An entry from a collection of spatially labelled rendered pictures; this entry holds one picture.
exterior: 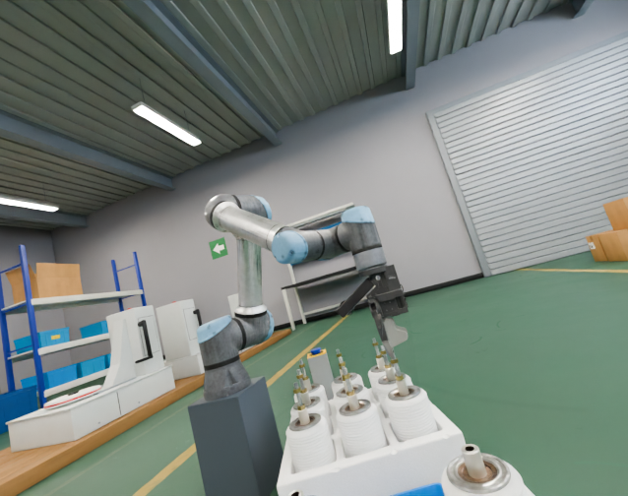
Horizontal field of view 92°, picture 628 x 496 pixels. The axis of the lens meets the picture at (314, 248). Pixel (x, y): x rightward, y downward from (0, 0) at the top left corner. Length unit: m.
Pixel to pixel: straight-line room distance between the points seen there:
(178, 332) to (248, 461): 2.38
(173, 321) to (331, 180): 4.03
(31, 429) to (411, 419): 2.39
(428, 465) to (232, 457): 0.56
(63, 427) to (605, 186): 6.88
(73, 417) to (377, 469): 2.01
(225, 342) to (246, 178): 5.95
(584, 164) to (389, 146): 3.04
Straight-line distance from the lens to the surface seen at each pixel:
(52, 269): 5.84
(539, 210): 6.09
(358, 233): 0.72
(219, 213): 0.93
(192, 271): 7.31
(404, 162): 6.06
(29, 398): 5.03
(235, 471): 1.10
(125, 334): 2.94
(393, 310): 0.73
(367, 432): 0.76
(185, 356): 3.32
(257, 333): 1.12
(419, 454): 0.77
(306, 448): 0.77
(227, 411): 1.03
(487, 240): 5.82
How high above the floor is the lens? 0.53
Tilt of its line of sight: 8 degrees up
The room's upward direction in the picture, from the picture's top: 16 degrees counter-clockwise
